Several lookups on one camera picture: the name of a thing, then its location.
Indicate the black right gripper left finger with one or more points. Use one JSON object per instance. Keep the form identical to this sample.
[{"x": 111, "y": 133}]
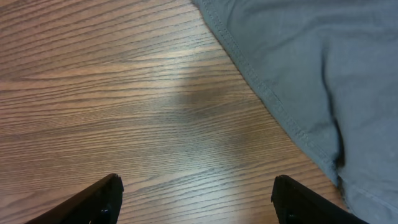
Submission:
[{"x": 99, "y": 203}]

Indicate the grey shirt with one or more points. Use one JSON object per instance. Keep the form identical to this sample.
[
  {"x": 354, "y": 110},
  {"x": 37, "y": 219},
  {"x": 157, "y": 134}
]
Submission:
[{"x": 327, "y": 72}]

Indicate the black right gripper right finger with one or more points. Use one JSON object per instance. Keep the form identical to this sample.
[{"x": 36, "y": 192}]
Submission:
[{"x": 294, "y": 203}]

